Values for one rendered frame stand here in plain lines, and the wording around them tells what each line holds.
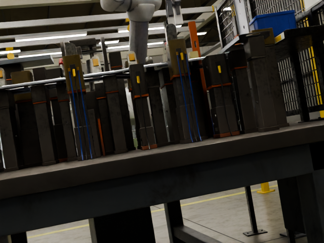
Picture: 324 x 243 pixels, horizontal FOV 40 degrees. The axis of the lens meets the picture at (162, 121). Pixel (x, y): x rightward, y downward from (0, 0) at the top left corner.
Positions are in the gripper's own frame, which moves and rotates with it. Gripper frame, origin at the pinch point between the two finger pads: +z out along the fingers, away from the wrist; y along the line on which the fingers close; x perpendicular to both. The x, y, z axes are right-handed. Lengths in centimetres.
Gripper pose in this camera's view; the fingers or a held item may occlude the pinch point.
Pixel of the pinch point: (176, 26)
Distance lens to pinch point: 176.8
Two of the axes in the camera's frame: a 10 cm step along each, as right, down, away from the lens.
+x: 9.8, -1.6, 1.4
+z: 1.6, 9.9, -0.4
